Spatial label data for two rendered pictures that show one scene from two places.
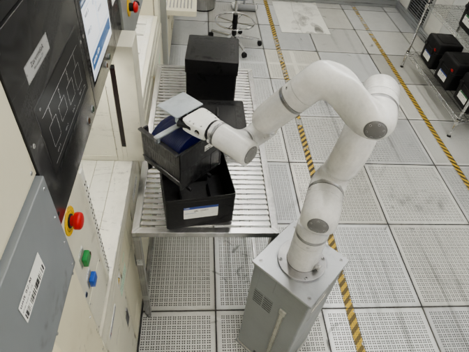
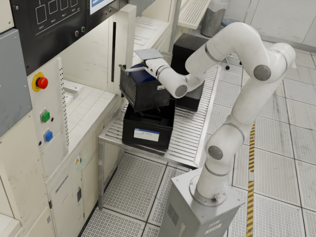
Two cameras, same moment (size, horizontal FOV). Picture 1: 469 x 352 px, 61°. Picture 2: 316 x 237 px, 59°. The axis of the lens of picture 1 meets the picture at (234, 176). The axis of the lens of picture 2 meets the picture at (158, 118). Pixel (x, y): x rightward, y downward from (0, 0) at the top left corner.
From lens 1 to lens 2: 0.34 m
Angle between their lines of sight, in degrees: 15
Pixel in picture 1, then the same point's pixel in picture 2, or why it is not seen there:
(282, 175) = not seen: hidden behind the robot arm
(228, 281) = (162, 206)
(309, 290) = (205, 211)
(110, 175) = (98, 98)
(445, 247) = not seen: outside the picture
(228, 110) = not seen: hidden behind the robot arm
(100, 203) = (84, 110)
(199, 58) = (183, 45)
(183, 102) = (150, 52)
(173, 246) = (134, 171)
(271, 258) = (185, 181)
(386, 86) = (282, 48)
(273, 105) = (199, 51)
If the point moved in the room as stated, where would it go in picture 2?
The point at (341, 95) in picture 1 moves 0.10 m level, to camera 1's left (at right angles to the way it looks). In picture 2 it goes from (244, 46) to (215, 37)
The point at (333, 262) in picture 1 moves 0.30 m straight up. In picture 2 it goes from (232, 200) to (253, 159)
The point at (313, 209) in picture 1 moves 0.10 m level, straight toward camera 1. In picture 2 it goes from (215, 138) to (201, 150)
